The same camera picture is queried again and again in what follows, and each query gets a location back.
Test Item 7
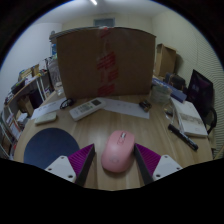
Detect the small black clip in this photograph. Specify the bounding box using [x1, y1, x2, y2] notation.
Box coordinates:
[138, 99, 153, 113]

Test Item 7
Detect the pink computer mouse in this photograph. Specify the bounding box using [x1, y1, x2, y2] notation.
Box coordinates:
[100, 129, 136, 174]

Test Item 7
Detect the white printed paper sheet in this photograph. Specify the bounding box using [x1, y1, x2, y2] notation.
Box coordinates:
[30, 97, 69, 120]

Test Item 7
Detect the black office chair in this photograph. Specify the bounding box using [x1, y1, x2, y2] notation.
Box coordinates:
[199, 106, 218, 136]

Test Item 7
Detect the white open book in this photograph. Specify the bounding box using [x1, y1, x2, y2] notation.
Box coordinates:
[171, 97, 209, 138]

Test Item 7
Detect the black bag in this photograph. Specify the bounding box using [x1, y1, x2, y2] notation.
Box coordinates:
[169, 74, 187, 92]

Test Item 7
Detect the white remote control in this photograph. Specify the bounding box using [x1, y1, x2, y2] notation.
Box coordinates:
[68, 97, 107, 122]

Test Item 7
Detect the cream flat case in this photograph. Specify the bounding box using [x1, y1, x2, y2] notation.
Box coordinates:
[34, 112, 58, 126]

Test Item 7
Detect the blue white display cabinet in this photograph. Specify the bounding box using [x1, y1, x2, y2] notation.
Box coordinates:
[49, 30, 58, 57]

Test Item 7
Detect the clear plastic jar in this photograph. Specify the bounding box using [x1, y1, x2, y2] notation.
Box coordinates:
[47, 58, 65, 97]

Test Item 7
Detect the black monitor screen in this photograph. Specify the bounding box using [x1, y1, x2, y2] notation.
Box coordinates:
[186, 69, 215, 118]

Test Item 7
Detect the cluttered shelf unit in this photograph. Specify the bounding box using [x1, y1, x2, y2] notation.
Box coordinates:
[0, 63, 54, 159]

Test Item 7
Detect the blue book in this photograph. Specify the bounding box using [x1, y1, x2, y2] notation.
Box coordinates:
[151, 77, 188, 104]

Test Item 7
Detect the tall brown cardboard box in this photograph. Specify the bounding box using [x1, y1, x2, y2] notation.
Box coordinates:
[153, 43, 178, 79]

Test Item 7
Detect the clear round container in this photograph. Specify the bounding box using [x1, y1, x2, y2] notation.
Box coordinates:
[150, 84, 174, 107]

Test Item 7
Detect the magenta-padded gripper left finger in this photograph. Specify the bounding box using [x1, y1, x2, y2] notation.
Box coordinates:
[44, 143, 97, 187]

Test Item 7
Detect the black marker pen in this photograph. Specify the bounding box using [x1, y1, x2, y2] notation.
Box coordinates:
[167, 123, 200, 152]

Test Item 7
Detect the large brown cardboard box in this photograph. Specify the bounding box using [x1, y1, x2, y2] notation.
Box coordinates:
[55, 26, 157, 99]

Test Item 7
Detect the grey flat panel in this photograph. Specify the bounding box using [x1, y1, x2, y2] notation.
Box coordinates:
[49, 26, 101, 42]

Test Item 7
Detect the dark blue mouse pad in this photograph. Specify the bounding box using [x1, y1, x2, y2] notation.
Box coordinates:
[23, 127, 81, 170]

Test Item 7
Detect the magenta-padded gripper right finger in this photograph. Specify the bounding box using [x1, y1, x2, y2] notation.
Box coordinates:
[134, 143, 184, 185]

